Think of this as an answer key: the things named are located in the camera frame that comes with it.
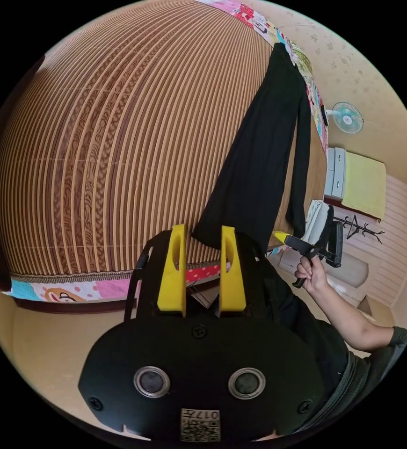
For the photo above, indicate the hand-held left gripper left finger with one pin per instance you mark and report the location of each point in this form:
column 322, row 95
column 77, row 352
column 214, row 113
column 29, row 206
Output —
column 171, row 280

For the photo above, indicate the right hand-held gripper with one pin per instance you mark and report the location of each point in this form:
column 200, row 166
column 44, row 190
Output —
column 303, row 248

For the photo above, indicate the black pants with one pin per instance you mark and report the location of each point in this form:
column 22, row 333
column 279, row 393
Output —
column 259, row 158

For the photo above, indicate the person's right forearm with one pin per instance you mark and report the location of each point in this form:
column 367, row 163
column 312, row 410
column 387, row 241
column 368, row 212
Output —
column 351, row 319

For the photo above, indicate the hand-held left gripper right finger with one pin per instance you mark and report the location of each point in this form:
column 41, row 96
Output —
column 232, row 284

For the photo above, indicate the person's right hand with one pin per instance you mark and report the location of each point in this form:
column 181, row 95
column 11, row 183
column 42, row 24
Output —
column 314, row 275

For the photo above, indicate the white standing fan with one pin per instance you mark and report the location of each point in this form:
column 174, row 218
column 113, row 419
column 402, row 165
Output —
column 347, row 118

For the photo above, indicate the person's body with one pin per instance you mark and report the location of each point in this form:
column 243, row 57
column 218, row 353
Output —
column 315, row 350

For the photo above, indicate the black coat rack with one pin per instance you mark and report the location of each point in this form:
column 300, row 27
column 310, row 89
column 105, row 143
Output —
column 359, row 228

